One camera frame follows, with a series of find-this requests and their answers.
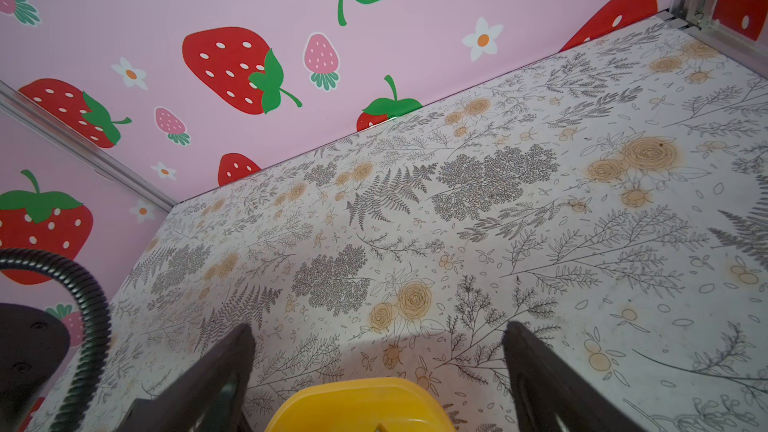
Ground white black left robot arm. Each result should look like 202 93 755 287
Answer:
1 303 70 431

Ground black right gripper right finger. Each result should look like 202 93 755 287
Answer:
501 321 641 431

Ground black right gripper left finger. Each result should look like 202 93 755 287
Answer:
118 324 255 432

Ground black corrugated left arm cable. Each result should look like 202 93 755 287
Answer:
0 248 113 432

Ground yellow plastic tray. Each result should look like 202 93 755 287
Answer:
266 377 455 432

